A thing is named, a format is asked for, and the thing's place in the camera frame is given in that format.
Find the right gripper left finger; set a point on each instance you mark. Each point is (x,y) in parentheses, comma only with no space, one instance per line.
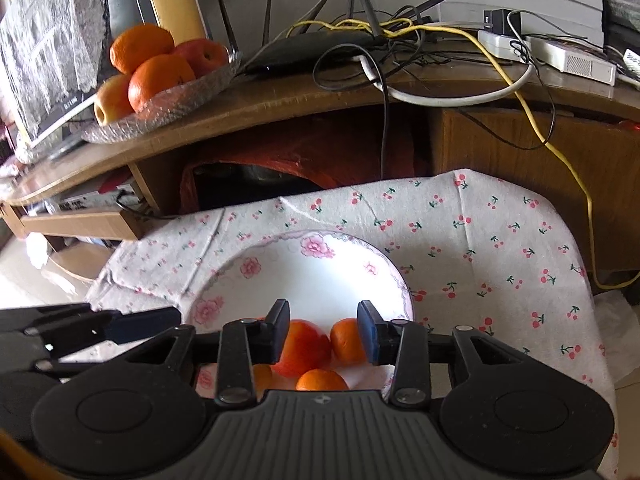
(245,343)

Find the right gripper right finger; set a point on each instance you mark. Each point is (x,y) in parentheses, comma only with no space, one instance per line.
(403,344)

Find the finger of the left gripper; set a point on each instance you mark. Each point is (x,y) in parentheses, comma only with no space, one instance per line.
(78,326)
(167,349)

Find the orange tangerine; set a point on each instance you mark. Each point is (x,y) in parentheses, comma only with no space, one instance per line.
(346,343)
(321,380)

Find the large red-orange tomato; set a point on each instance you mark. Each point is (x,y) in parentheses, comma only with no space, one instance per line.
(306,348)

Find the orange tangerine front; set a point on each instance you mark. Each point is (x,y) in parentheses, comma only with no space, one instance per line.
(321,380)

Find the red cherry tomato with stem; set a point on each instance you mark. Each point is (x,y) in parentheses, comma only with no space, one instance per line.
(263,378)

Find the white floral ceramic plate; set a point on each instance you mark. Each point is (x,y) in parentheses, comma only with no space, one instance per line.
(323,275)

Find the cherry print tablecloth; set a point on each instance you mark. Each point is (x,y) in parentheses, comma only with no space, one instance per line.
(472,249)

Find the red plastic bag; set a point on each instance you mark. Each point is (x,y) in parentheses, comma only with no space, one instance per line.
(322,153)

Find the glass fruit bowl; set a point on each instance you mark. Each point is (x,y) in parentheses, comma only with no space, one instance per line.
(167,106)

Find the yellow apple in bowl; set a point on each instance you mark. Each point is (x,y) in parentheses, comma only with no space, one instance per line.
(112,101)

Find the wooden TV stand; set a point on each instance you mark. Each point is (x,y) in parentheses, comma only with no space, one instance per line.
(591,172)

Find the front orange in bowl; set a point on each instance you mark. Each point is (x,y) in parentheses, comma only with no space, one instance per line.
(156,75)

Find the orange in bowl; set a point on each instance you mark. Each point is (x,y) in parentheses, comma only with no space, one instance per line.
(203,55)
(138,44)
(156,75)

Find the right orange in bowl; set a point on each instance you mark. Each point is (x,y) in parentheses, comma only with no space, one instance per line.
(203,55)

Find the top orange in bowl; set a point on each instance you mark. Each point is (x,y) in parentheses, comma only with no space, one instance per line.
(138,44)

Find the television with lace cover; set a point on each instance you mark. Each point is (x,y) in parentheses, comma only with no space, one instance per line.
(54,57)

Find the black wifi router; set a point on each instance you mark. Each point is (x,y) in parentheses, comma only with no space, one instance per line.
(296,53)

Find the white power strip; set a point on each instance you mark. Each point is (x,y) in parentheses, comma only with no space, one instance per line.
(563,58)

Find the black power adapter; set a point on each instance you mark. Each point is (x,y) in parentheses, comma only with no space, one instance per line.
(502,22)

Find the white set-top box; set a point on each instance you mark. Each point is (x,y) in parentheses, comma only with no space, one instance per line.
(632,61)

